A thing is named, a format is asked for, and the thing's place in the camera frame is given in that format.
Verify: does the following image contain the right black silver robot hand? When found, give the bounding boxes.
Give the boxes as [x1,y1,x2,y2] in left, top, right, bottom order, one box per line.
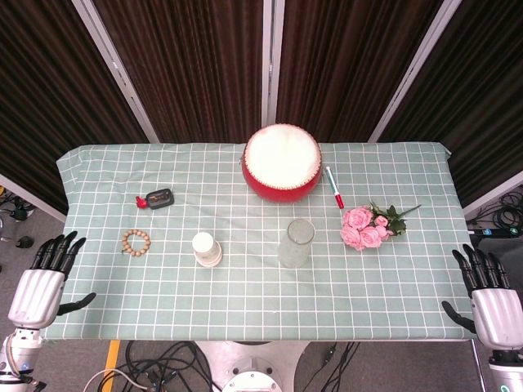
[440,243,523,353]

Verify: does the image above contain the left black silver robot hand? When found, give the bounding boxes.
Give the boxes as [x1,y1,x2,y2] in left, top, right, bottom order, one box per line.
[7,230,97,330]

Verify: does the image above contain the pink rose bouquet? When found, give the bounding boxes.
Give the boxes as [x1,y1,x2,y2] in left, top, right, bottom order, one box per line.
[340,200,422,252]

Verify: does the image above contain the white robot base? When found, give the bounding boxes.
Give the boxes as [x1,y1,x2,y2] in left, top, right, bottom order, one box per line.
[194,340,312,392]

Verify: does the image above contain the clear glass cup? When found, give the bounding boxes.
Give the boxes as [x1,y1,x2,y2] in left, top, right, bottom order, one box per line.
[277,218,316,270]

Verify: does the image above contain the yellow floor tape strip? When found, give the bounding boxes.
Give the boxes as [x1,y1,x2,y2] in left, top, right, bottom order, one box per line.
[102,340,123,381]

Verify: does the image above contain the black bottle red cap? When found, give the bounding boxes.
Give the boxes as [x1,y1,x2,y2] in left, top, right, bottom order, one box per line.
[135,188,177,212]

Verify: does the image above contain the stacked white paper cups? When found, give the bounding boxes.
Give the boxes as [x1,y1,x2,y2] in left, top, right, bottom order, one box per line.
[191,231,224,269]

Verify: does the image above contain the dark brown partition panel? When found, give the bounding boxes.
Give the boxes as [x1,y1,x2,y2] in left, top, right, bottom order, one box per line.
[275,0,445,144]
[382,0,523,207]
[0,0,159,216]
[92,0,266,144]

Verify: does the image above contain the red green white marker pen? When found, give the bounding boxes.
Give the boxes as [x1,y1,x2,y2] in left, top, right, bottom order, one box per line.
[324,165,346,211]

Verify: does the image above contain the green white checked tablecloth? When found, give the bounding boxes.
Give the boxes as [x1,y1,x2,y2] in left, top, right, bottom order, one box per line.
[42,140,477,342]

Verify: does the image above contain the red drum white skin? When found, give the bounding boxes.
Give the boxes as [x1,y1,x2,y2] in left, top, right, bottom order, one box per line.
[239,124,323,203]

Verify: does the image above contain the white table frame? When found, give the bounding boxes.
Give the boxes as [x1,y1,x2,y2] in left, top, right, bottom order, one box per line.
[469,339,488,392]

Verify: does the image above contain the black floor cable bundle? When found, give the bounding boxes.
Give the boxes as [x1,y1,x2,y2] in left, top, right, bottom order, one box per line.
[467,189,523,238]
[0,185,36,250]
[83,340,216,392]

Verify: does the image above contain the white floor cable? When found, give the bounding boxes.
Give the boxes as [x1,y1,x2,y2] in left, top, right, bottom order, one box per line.
[83,368,145,392]

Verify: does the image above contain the wooden bead bracelet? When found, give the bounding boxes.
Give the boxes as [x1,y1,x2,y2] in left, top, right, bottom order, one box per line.
[120,229,153,259]

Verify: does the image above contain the silver partition post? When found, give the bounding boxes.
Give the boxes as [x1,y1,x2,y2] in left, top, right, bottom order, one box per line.
[69,0,161,144]
[261,0,284,128]
[366,0,467,144]

